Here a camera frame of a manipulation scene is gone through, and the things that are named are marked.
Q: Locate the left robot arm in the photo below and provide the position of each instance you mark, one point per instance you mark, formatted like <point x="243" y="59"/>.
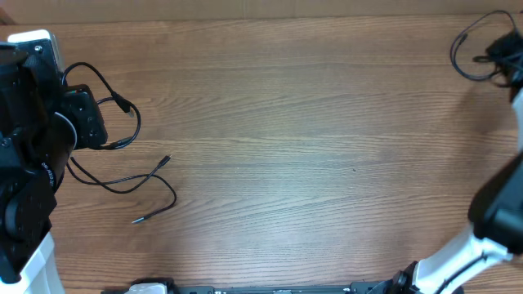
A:
<point x="43" y="120"/>

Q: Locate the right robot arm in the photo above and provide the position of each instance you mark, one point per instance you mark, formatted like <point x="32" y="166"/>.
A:
<point x="494" y="231"/>

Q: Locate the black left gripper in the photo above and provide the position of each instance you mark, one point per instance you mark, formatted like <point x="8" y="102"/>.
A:
<point x="82" y="105"/>

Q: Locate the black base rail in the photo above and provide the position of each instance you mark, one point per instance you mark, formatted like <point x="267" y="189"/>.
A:
<point x="172" y="288"/>

